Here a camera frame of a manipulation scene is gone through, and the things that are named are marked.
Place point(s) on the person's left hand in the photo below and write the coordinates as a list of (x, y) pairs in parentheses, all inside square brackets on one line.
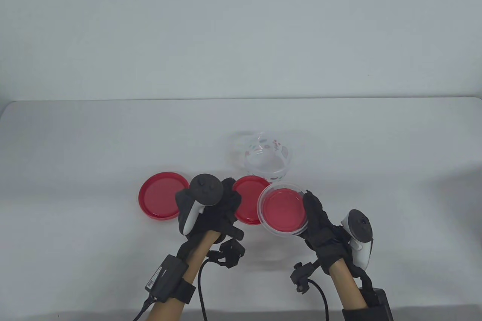
[(224, 215)]

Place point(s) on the person's right hand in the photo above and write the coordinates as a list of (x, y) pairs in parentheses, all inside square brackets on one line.
[(324, 238)]

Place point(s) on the medium red container lid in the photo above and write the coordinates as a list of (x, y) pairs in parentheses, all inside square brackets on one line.
[(248, 200)]

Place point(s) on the medium clear printed food container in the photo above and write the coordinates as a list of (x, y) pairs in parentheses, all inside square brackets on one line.
[(263, 195)]

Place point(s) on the small red container lid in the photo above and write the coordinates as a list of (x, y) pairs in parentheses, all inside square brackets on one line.
[(284, 210)]

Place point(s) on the large red container lid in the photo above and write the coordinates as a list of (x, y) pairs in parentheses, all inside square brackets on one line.
[(160, 195)]

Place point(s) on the large clear printed food container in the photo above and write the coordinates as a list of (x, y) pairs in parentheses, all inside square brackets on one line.
[(269, 161)]

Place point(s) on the person's left forearm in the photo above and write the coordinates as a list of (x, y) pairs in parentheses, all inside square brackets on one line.
[(199, 257)]

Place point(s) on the person's right forearm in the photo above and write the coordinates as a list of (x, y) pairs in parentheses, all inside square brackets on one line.
[(346, 287)]

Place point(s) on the plain black forearm box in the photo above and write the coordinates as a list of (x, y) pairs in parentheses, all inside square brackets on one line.
[(380, 302)]

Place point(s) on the black and white controller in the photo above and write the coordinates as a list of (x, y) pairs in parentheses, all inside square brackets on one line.
[(205, 189), (359, 225)]

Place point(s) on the black box with white label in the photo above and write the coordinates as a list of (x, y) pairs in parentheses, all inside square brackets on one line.
[(165, 277)]

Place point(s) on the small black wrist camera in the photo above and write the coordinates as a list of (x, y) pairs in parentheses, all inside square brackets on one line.
[(233, 253), (303, 277)]

